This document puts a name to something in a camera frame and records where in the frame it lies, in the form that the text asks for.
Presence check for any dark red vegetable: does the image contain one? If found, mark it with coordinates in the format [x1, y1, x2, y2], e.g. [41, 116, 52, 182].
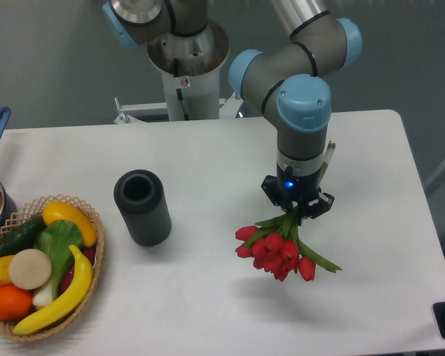
[59, 245, 96, 294]

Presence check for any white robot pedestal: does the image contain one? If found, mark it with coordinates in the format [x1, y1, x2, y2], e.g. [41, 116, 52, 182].
[115, 19, 229, 124]

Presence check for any woven wicker basket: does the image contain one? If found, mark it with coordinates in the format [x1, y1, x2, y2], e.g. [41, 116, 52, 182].
[0, 194, 105, 342]

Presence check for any yellow banana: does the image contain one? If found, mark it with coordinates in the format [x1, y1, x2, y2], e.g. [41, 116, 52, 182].
[13, 245, 93, 336]

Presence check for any beige round disc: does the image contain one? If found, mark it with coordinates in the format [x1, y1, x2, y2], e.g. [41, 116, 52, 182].
[8, 248, 52, 290]

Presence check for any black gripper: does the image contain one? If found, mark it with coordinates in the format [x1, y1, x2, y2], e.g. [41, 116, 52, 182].
[261, 165, 334, 225]

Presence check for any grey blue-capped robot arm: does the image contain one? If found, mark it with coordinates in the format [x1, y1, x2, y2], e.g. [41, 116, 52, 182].
[102, 1, 363, 221]

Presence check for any green cucumber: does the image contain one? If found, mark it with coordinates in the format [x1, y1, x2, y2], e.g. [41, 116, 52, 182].
[0, 216, 47, 257]

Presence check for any dark grey ribbed vase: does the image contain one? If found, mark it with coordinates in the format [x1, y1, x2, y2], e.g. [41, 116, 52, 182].
[113, 169, 171, 247]

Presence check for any red tulip bouquet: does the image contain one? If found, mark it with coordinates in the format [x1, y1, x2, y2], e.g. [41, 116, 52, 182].
[234, 140, 343, 283]

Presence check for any green bok choy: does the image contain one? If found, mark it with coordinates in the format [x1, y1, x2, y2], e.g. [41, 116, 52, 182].
[33, 220, 83, 309]

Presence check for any orange fruit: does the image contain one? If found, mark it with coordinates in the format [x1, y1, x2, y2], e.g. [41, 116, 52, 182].
[0, 285, 32, 321]

